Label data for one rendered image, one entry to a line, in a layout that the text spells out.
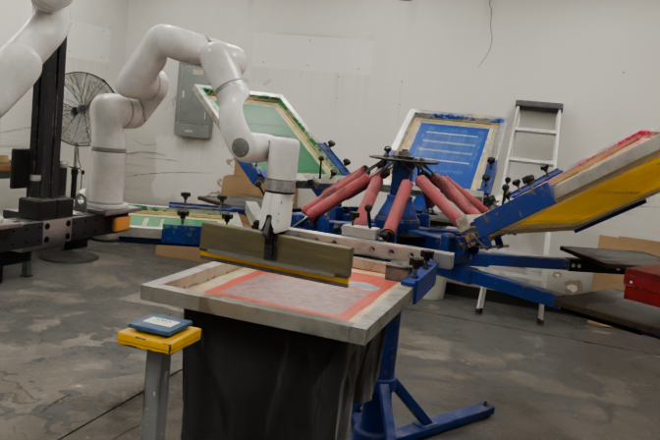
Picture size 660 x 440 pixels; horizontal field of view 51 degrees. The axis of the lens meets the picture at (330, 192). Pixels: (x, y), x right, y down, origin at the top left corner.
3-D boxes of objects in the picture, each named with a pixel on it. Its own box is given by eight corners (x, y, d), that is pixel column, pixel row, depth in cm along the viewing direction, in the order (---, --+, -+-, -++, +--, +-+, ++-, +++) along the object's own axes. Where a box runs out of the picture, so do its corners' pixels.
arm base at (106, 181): (63, 202, 194) (66, 147, 192) (93, 199, 206) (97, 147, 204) (108, 210, 188) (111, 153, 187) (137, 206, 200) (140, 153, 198)
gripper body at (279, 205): (274, 184, 179) (270, 226, 181) (257, 186, 170) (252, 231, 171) (302, 188, 177) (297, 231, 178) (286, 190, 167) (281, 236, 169)
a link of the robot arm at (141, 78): (151, 2, 178) (193, 15, 195) (74, 110, 190) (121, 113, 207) (185, 39, 174) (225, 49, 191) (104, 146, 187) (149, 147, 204)
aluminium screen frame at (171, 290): (364, 346, 154) (366, 329, 154) (139, 299, 173) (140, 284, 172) (432, 280, 228) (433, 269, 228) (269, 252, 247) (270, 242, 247)
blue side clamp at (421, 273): (415, 304, 199) (418, 281, 199) (398, 302, 201) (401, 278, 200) (435, 285, 228) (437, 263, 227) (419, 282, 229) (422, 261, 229)
